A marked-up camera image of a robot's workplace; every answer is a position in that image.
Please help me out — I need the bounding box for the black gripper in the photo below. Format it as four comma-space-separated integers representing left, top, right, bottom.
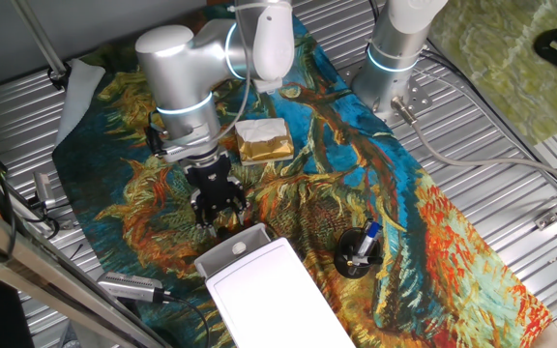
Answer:
182, 153, 252, 240

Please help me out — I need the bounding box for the white drawer cabinet casing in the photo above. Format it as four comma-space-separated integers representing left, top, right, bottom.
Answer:
204, 236, 357, 348

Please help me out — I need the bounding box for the gold tissue pack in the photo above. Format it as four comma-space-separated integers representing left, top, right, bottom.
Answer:
233, 117, 296, 167

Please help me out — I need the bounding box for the sunflower painting cloth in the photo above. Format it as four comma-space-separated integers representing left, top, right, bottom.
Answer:
51, 2, 554, 348

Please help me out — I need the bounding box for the black mesh pen holder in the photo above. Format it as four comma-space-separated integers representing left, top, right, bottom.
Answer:
333, 226, 385, 279

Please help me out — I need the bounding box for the white marker with blue cap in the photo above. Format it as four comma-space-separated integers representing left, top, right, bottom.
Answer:
348, 219, 383, 276

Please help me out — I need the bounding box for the black pen with gold tip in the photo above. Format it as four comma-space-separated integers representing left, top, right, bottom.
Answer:
347, 254, 385, 268

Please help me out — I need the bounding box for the grey tripod pole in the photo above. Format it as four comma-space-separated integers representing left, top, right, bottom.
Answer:
10, 0, 73, 92

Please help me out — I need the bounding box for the green marbled cloth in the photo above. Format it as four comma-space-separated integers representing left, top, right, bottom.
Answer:
426, 0, 557, 146

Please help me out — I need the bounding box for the wrist camera with grey mount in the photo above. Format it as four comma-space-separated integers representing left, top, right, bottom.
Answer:
143, 123, 217, 163

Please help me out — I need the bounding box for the black camera cable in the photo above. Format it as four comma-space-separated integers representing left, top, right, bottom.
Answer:
161, 293, 211, 348

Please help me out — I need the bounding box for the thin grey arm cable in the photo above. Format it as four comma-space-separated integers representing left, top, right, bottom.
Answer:
210, 3, 292, 142

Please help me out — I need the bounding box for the silver camera with black plug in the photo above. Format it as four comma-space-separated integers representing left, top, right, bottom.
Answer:
96, 271, 173, 305

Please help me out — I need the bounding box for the aluminium frame bar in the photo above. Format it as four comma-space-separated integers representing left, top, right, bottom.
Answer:
0, 192, 173, 348

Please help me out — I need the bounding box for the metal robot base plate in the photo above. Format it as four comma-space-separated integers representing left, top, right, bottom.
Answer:
338, 62, 433, 128

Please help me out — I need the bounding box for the thick grey robot cable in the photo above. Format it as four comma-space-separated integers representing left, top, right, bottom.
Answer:
391, 96, 557, 192

